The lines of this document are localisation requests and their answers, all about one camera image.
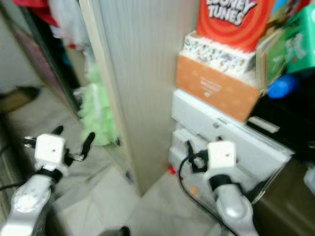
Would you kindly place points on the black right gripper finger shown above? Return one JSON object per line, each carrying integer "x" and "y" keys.
{"x": 189, "y": 148}

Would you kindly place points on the small orange toy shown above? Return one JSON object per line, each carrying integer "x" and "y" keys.
{"x": 193, "y": 189}

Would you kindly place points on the white plastic bag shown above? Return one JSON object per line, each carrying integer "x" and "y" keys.
{"x": 71, "y": 19}

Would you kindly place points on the red garment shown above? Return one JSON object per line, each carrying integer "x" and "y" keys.
{"x": 29, "y": 2}

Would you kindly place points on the brown slipper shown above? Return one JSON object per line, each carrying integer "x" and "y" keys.
{"x": 19, "y": 101}

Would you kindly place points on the green tulle dress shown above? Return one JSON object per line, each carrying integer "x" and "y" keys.
{"x": 96, "y": 108}

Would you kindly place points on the black furniture top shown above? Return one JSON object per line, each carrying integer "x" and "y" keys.
{"x": 295, "y": 113}

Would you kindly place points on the white patterned box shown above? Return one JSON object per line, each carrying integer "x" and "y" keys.
{"x": 214, "y": 55}

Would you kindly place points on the dark wardrobe door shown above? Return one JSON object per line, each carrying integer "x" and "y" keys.
{"x": 39, "y": 59}

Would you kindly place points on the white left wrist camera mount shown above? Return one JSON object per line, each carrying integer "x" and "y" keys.
{"x": 50, "y": 150}

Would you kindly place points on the red Looney Tunes box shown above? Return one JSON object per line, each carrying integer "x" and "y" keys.
{"x": 236, "y": 29}

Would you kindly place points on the light wooden wardrobe panel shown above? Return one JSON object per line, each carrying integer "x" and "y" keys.
{"x": 142, "y": 73}

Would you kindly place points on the small red toy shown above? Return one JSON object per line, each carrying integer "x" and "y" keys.
{"x": 173, "y": 170}

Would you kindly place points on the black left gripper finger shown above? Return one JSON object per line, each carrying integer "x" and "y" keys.
{"x": 88, "y": 141}
{"x": 58, "y": 130}

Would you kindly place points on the green picture book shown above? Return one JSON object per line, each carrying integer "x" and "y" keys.
{"x": 295, "y": 44}

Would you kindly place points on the orange cardboard box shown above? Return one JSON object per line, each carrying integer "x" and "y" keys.
{"x": 216, "y": 88}

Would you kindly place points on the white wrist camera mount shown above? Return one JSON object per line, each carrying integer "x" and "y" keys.
{"x": 50, "y": 150}
{"x": 221, "y": 156}

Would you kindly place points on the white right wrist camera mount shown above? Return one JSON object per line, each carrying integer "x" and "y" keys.
{"x": 221, "y": 156}

